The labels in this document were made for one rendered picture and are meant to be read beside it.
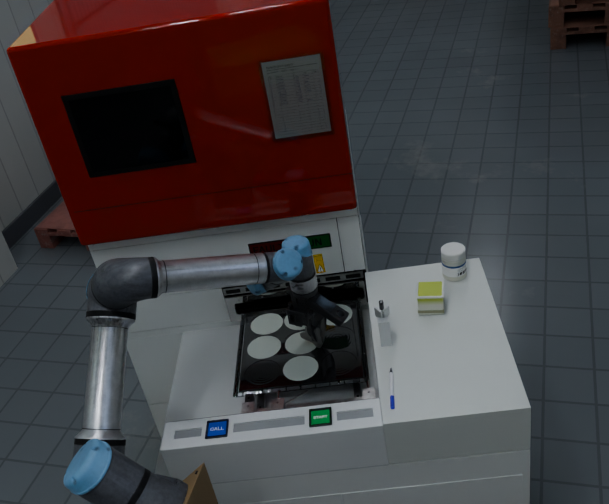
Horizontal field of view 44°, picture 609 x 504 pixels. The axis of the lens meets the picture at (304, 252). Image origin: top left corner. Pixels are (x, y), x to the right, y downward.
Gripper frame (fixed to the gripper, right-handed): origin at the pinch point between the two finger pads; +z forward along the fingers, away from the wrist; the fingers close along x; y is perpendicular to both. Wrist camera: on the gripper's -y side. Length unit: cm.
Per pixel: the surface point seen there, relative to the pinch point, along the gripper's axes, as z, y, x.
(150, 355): 17, 64, 5
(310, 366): 1.3, -0.3, 8.1
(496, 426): 0, -54, 14
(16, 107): 20, 304, -166
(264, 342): 1.3, 17.6, 3.1
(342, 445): 0.7, -21.1, 31.5
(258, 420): -4.7, -0.3, 35.2
